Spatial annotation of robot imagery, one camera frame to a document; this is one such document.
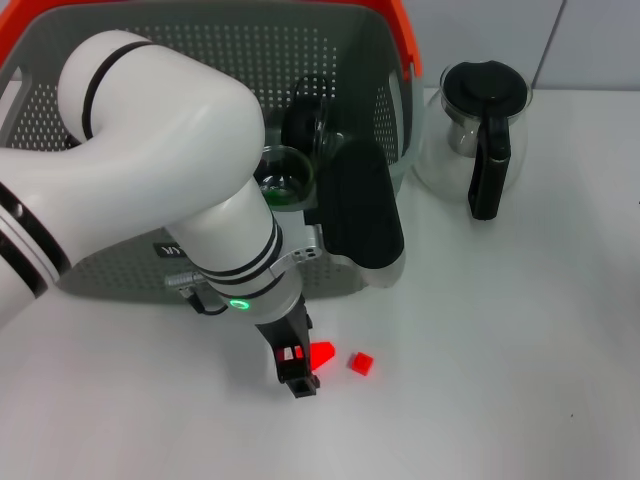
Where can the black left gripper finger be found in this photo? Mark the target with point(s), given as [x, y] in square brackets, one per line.
[309, 322]
[300, 381]

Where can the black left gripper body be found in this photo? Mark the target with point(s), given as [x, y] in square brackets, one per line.
[285, 330]

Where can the red sloped brick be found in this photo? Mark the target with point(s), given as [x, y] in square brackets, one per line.
[322, 352]

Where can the green brick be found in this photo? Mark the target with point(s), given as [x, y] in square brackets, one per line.
[277, 199]

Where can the glass teacup with black holder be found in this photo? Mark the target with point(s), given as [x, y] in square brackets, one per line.
[300, 125]
[287, 170]

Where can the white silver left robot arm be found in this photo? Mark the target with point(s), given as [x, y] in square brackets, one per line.
[150, 175]

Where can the grey perforated storage bin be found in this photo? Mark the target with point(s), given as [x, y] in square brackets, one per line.
[310, 50]

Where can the white two-stud brick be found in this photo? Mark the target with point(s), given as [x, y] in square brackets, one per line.
[289, 354]

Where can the small red brick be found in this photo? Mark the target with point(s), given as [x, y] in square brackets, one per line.
[362, 362]

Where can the glass pot with black lid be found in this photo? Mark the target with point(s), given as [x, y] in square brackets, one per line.
[492, 145]

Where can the left wrist camera housing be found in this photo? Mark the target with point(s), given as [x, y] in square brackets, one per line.
[360, 210]

